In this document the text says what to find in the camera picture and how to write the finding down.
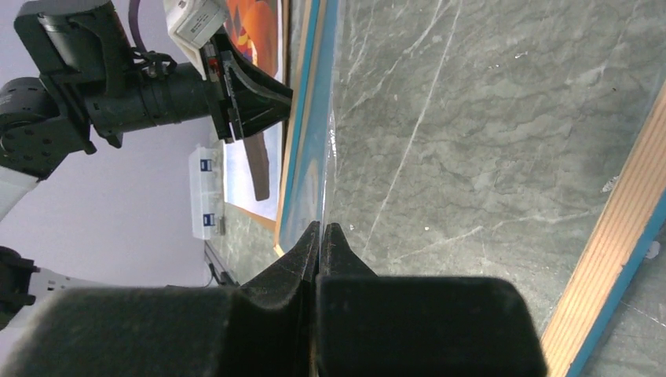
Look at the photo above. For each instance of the hot air balloon photo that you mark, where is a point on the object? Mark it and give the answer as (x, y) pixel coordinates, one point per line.
(249, 166)

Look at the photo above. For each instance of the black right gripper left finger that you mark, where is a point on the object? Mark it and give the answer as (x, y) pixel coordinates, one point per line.
(260, 328)

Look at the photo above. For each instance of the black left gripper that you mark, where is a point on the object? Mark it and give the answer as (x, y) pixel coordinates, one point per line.
(90, 78)

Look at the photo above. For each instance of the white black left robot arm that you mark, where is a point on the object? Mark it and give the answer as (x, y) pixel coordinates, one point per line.
(24, 167)

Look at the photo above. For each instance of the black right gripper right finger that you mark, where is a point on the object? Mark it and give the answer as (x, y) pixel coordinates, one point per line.
(372, 325)

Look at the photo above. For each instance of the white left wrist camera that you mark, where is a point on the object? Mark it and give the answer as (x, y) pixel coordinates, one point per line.
(191, 24)

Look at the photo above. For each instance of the clear plastic frame sheet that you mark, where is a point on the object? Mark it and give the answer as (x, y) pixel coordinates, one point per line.
(468, 130)

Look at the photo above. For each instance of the clear plastic screw box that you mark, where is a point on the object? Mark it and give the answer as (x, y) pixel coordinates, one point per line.
(206, 189)

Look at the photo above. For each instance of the blue wooden picture frame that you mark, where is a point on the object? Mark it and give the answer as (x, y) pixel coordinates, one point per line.
(307, 130)

